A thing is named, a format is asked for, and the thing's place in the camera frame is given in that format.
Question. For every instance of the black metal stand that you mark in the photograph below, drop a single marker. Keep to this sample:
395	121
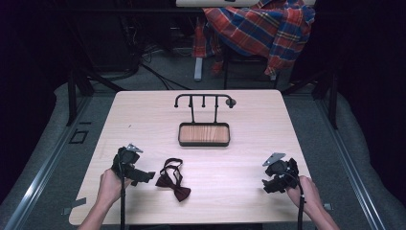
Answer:
79	92
319	92

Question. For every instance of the white table leg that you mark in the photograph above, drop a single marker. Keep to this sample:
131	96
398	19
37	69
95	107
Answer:
198	68

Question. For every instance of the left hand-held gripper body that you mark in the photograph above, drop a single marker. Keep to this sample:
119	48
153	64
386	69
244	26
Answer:
127	161

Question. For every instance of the black chair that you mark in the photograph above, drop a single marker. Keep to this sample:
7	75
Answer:
245	68

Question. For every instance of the black rack with wooden tray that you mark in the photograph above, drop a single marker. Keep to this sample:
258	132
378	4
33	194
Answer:
204	127

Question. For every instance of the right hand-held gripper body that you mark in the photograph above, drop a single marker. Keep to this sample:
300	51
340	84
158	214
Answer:
281	167

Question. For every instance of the person's right hand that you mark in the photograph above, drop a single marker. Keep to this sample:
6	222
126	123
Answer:
303	193

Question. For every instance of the person's left hand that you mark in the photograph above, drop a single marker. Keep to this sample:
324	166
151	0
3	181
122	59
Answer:
110	188

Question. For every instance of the plaid shirt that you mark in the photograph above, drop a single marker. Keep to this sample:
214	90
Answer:
258	30

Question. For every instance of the dark red bow tie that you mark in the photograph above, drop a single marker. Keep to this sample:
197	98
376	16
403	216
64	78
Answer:
172	182

